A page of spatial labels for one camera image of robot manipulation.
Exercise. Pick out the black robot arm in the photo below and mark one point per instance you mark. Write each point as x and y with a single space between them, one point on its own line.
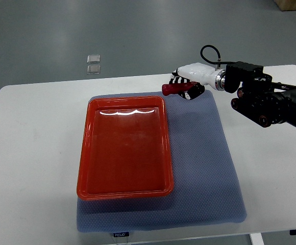
258 97

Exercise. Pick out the wooden box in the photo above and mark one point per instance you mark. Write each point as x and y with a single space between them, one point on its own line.
286 5

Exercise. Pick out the blue-grey textured mat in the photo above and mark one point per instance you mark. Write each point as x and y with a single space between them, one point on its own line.
206 190

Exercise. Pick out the red pepper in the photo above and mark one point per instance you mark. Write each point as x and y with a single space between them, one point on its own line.
176 88

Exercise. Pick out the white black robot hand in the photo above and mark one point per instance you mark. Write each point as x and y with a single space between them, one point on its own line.
198 75

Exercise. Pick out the red plastic tray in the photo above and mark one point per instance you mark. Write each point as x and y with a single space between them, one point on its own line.
125 150

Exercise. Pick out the white table leg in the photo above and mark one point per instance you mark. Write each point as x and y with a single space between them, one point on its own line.
256 239

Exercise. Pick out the black table label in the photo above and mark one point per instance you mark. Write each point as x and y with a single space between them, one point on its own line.
121 234

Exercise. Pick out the upper floor plate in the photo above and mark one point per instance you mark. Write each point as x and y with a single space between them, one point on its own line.
93 59

